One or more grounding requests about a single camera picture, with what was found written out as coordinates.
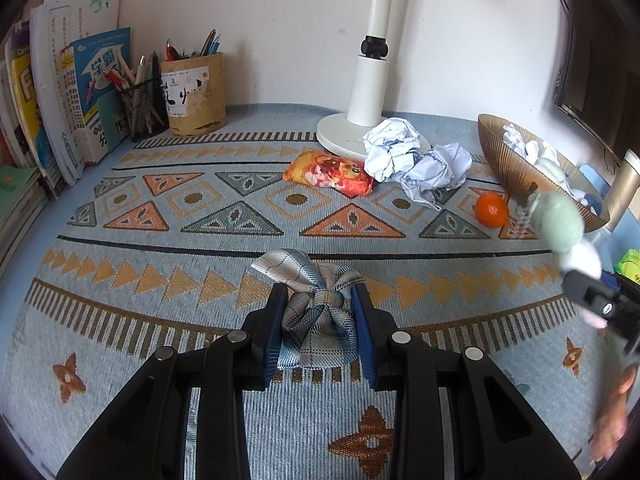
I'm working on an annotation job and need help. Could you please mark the black cable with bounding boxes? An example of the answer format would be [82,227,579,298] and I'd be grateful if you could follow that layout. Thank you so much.
[552,0,576,108]

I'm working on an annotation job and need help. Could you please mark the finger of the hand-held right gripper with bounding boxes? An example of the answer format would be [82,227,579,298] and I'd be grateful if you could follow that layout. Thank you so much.
[560,269,640,333]

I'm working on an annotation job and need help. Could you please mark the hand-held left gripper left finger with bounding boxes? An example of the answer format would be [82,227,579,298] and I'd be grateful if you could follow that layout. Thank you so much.
[55,282,290,480]

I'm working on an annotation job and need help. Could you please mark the row of upright books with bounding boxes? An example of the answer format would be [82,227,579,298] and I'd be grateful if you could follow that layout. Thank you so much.
[0,0,132,196]

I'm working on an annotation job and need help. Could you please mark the beige cylindrical bottle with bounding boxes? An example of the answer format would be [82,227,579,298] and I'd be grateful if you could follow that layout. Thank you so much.
[602,149,640,222]

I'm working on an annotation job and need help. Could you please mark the patterned woven mat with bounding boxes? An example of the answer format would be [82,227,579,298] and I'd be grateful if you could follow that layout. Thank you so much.
[5,104,636,480]

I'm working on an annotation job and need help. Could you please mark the grey plaid fabric bow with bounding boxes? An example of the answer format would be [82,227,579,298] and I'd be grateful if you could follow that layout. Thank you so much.
[250,249,367,372]

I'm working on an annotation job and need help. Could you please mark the orange mandarin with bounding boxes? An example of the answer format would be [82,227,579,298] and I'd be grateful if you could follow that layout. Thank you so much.
[474,192,510,226]

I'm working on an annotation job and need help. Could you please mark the three-ball plush with faces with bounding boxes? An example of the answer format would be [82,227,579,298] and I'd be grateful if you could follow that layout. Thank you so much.
[520,190,608,331]

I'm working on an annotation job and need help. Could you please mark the person's right hand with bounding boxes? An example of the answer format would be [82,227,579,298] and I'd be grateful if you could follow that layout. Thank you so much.
[590,365,640,466]

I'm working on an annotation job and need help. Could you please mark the white desk lamp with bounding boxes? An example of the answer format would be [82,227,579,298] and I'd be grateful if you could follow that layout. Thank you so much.
[316,0,432,158]

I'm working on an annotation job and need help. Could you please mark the light blue plastic box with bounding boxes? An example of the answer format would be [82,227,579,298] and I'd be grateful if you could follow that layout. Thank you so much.
[575,162,640,301]

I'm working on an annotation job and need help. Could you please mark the stack of flat green books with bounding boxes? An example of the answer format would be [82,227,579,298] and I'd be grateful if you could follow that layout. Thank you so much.
[0,162,48,271]

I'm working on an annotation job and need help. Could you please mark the black mesh pen holder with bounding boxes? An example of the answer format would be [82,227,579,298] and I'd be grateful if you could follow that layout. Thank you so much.
[119,77,171,142]

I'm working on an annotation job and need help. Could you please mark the tan labelled pen holder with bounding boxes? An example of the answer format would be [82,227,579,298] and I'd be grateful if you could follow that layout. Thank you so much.
[160,52,227,137]

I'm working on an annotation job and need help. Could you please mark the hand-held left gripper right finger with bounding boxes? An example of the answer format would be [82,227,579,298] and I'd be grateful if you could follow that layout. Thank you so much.
[350,284,583,480]

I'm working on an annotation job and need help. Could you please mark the dark monitor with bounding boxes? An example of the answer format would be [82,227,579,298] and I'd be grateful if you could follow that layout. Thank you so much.
[552,0,640,166]

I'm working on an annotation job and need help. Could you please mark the orange printed snack pillow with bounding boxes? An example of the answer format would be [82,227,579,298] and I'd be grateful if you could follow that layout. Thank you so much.
[282,150,375,197]

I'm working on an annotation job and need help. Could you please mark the bunch of pens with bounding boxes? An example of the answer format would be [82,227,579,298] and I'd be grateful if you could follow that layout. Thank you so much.
[102,52,161,91]
[165,29,222,61]

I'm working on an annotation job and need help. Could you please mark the bright green packet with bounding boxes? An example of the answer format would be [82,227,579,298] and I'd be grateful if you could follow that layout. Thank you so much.
[615,251,640,286]

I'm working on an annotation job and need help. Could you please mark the woven brown basket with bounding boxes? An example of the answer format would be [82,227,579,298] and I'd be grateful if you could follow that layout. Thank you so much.
[477,113,611,233]

